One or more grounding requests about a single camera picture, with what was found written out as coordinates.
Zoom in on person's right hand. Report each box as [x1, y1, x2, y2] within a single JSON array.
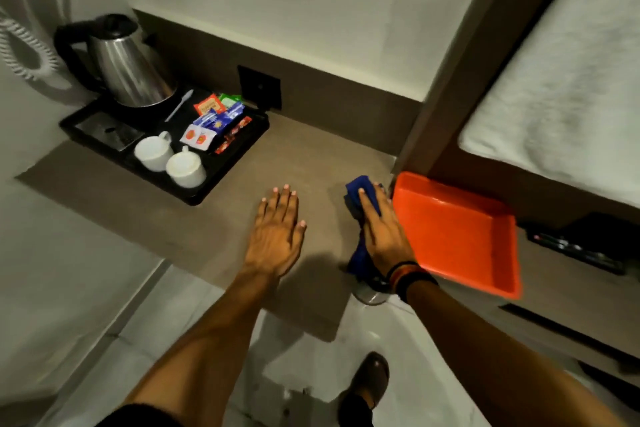
[[358, 183, 417, 277]]

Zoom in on person's left hand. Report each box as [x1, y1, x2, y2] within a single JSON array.
[[243, 185, 307, 279]]

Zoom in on blue cleaning cloth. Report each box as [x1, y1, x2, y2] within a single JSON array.
[[343, 175, 385, 283]]

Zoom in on person's left forearm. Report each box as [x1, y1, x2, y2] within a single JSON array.
[[122, 267, 281, 427]]

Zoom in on person's right forearm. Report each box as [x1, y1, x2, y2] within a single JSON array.
[[404, 281, 628, 427]]

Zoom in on black serving tray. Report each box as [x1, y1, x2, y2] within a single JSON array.
[[58, 85, 271, 206]]

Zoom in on black and orange wristbands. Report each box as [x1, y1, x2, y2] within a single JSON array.
[[384, 261, 440, 304]]

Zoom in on red sachets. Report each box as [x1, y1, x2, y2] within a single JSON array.
[[214, 116, 253, 155]]

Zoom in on orange plastic tray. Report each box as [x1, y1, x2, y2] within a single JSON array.
[[391, 171, 523, 301]]

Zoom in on white ceramic cup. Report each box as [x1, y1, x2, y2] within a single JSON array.
[[165, 145, 208, 189], [133, 131, 175, 172]]

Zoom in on round metal object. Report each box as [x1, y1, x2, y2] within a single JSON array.
[[352, 286, 391, 307]]

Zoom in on white sachet with red print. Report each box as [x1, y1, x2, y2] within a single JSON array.
[[179, 123, 218, 151]]

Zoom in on blue sachets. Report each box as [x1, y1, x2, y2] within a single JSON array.
[[193, 101, 246, 135]]

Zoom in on dark wooden backsplash panel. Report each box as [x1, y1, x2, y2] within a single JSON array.
[[132, 8, 424, 157]]

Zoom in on orange tea sachet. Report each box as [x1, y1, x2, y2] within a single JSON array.
[[193, 93, 227, 116]]

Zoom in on white plastic stirrer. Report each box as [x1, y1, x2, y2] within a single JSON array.
[[164, 89, 195, 123]]

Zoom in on brown shoe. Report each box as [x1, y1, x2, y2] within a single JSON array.
[[344, 351, 391, 410]]

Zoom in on stainless steel electric kettle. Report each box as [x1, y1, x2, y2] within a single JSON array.
[[53, 13, 179, 108]]

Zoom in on black remote control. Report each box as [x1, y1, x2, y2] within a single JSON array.
[[525, 229, 629, 276]]

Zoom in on white bed mattress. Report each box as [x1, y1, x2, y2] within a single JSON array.
[[457, 0, 640, 210]]

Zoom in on black wall socket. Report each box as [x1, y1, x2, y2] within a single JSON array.
[[237, 64, 283, 111]]

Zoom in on brown wooden bed frame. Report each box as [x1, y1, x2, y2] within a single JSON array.
[[392, 0, 597, 178]]

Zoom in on white coiled cord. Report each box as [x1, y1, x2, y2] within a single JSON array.
[[0, 5, 61, 81]]

